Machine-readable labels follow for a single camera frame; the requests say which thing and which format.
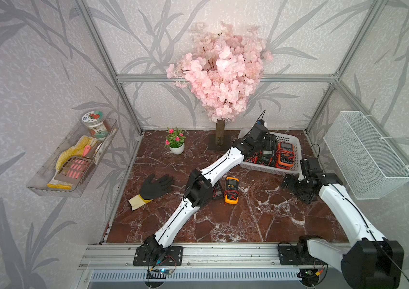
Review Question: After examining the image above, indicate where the small black multimeter front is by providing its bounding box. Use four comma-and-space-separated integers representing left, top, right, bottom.
257, 149, 277, 167

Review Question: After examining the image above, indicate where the orange multimeter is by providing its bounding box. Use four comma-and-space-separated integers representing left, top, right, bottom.
275, 142, 295, 170

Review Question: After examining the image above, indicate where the yellow ANENG multimeter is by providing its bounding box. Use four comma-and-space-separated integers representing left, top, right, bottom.
224, 177, 239, 205

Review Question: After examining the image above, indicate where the small black clamp multimeter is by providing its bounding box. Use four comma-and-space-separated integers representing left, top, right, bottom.
212, 181, 224, 200

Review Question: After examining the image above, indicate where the large green multimeter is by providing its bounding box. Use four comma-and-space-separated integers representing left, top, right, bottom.
263, 134, 278, 155

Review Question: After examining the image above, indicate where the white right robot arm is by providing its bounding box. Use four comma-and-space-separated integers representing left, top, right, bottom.
279, 158, 404, 289

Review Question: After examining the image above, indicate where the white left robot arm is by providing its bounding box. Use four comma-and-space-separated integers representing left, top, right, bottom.
144, 120, 269, 261

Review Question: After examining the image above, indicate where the white plastic perforated basket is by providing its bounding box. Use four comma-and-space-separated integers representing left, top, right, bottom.
240, 131, 302, 176

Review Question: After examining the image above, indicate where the small potted pink flower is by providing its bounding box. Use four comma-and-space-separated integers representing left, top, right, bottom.
165, 128, 186, 155

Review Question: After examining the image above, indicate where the pink cherry blossom tree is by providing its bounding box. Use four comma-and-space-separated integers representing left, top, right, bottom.
167, 22, 273, 143

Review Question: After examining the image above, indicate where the circuit board right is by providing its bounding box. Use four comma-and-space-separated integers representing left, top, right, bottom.
297, 268, 324, 289

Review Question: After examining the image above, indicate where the black rubber glove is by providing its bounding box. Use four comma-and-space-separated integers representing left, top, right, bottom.
139, 173, 174, 202

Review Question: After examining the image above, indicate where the yellow sticky note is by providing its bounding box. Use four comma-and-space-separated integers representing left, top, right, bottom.
128, 195, 151, 211

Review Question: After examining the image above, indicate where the green circuit board left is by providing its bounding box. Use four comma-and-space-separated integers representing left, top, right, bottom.
146, 267, 176, 280

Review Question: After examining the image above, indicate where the pink grid brush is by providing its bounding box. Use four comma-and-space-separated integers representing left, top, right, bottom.
47, 145, 91, 190

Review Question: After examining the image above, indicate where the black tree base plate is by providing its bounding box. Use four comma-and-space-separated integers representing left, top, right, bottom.
208, 134, 232, 152

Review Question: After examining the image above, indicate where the white wire mesh wall basket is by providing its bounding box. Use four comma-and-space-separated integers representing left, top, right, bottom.
324, 111, 409, 200

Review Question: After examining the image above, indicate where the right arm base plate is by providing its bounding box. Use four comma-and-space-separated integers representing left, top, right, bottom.
277, 242, 327, 267

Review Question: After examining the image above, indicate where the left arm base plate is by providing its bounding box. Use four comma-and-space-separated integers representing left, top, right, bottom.
133, 246, 184, 267

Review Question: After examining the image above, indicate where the clear acrylic wall shelf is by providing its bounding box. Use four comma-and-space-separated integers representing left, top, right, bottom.
26, 119, 119, 197

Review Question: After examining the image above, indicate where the aluminium front rail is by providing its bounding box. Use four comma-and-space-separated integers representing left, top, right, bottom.
77, 243, 382, 270

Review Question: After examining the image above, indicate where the aluminium frame post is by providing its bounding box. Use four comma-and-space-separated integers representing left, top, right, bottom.
75, 0, 143, 134

